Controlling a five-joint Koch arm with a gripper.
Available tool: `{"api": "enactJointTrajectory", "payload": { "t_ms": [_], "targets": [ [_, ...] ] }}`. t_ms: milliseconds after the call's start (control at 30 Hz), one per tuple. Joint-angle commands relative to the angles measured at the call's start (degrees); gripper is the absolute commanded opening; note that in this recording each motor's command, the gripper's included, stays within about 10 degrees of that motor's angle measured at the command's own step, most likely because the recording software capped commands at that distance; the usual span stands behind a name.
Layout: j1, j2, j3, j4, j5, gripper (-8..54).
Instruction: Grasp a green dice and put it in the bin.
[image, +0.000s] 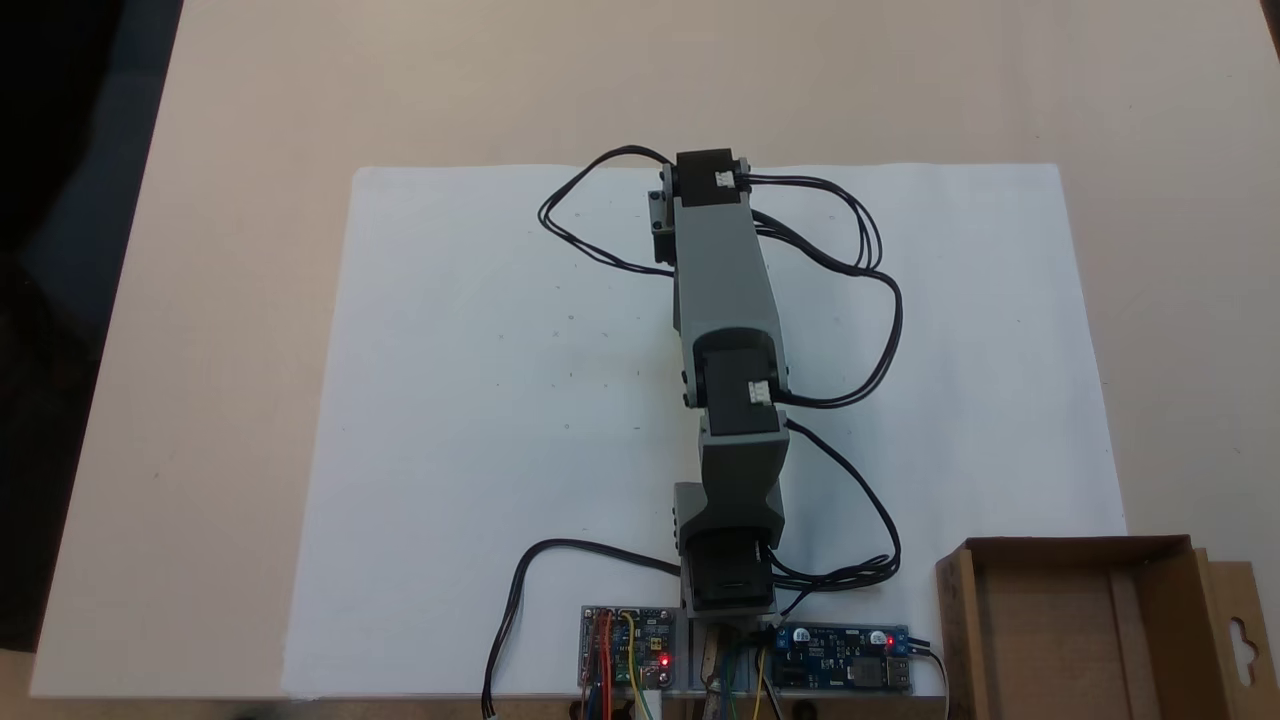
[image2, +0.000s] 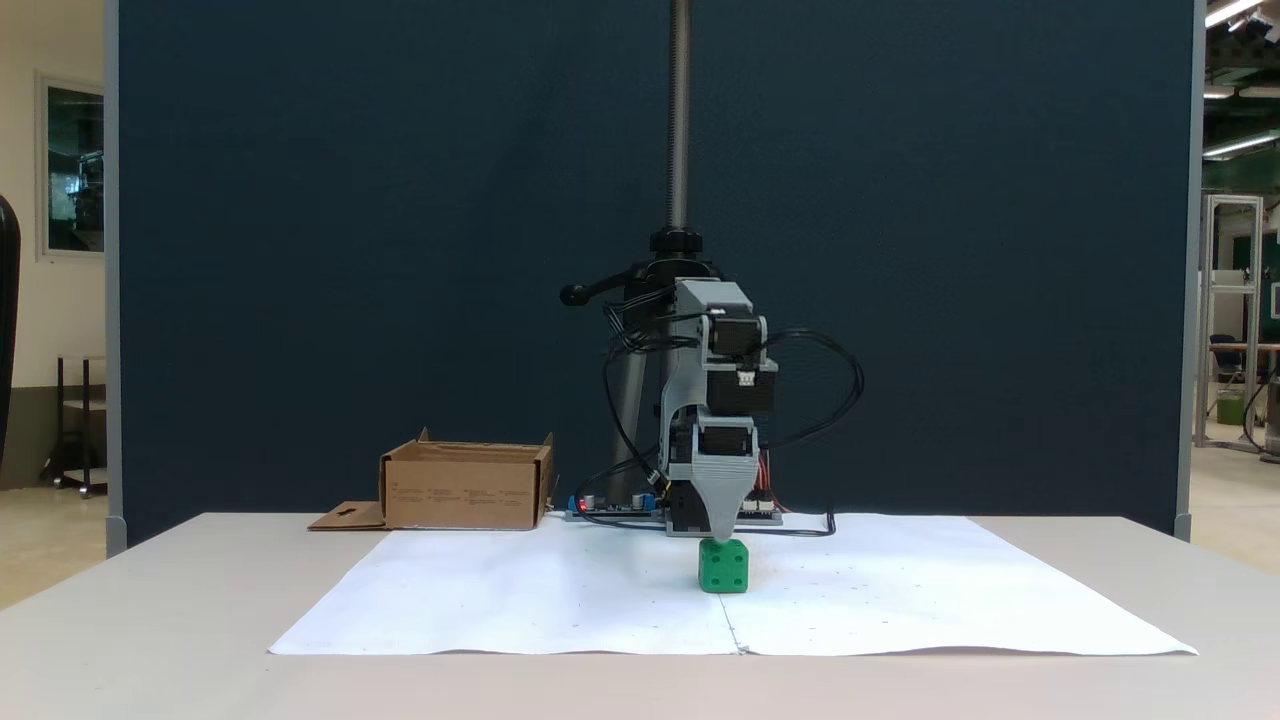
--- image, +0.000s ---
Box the blue circuit board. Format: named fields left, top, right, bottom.
left=765, top=622, right=914, bottom=694

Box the long black power cable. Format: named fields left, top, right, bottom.
left=482, top=539, right=683, bottom=719

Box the black looped gripper cable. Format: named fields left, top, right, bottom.
left=537, top=146, right=681, bottom=277

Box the black forearm cable bundle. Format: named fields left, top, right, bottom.
left=745, top=174, right=906, bottom=410

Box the brown cardboard box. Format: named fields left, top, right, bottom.
left=935, top=535, right=1280, bottom=720

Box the white paper sheet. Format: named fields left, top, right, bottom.
left=282, top=163, right=1129, bottom=699

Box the black base cable bundle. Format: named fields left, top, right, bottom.
left=765, top=418, right=903, bottom=615

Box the circuit board with coloured wires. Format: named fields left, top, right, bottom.
left=577, top=604, right=693, bottom=693

